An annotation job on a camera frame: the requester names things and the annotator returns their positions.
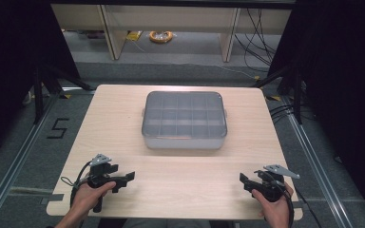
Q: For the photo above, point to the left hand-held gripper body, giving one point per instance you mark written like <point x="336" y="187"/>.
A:
<point x="99" y="171"/>

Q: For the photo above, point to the person's left hand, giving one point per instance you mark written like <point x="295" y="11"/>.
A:
<point x="90" y="196"/>

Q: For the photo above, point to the grey compartment box, clear lid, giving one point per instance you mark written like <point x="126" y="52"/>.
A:
<point x="183" y="117"/>

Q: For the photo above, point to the black metal stand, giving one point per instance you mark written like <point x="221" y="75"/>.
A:
<point x="38" y="95"/>
<point x="297" y="95"/>

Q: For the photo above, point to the yellow packet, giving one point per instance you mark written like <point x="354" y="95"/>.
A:
<point x="133" y="36"/>

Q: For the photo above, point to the black curtain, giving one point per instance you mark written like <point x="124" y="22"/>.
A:
<point x="12" y="63"/>
<point x="345" y="79"/>

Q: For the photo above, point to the yellow floor tape piece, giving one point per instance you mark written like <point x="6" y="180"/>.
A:
<point x="274" y="98"/>
<point x="65" y="96"/>

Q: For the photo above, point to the aluminium floor rail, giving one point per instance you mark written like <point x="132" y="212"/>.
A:
<point x="15" y="158"/>
<point x="316" y="164"/>

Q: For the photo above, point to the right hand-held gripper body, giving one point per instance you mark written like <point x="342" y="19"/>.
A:
<point x="271" y="186"/>

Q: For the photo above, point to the person's right hand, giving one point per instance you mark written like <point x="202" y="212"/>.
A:
<point x="275" y="210"/>

